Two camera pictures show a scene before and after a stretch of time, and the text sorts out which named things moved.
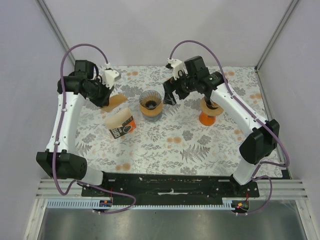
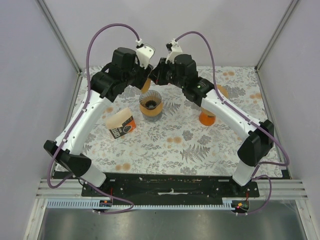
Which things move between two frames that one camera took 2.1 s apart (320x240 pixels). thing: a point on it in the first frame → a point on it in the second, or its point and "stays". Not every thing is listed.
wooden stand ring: [153, 112] stays
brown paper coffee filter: [114, 100] → [146, 87]
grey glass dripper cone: [150, 99] stays
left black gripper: [105, 101] → [144, 73]
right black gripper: [169, 86] → [157, 75]
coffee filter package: [119, 122] stays
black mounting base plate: [168, 188] stays
